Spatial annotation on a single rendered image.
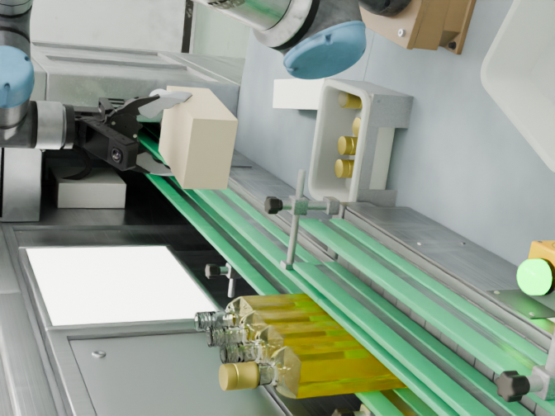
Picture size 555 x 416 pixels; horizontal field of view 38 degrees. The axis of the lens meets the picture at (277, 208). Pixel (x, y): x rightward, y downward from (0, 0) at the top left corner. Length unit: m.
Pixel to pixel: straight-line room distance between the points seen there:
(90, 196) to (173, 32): 2.81
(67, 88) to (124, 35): 2.86
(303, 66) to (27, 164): 1.08
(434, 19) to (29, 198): 1.17
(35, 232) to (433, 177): 1.07
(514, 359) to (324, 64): 0.47
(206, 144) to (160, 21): 3.65
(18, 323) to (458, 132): 0.81
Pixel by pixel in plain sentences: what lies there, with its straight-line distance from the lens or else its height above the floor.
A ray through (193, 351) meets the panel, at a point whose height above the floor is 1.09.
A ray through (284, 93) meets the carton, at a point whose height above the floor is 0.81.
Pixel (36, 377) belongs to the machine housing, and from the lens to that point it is 1.32.
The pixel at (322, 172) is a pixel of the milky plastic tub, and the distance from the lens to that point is 1.54.
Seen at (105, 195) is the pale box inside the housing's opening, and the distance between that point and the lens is 2.24.
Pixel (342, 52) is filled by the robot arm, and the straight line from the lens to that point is 1.11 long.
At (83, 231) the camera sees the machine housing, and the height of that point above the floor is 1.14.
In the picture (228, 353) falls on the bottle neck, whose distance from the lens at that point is 1.11.
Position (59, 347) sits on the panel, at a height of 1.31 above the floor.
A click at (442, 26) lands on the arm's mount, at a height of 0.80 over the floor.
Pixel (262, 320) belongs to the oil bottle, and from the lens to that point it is 1.18.
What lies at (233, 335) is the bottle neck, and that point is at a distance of 1.17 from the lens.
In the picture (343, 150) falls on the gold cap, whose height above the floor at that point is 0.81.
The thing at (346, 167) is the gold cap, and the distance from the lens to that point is 1.49.
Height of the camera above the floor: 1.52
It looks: 24 degrees down
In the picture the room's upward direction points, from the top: 90 degrees counter-clockwise
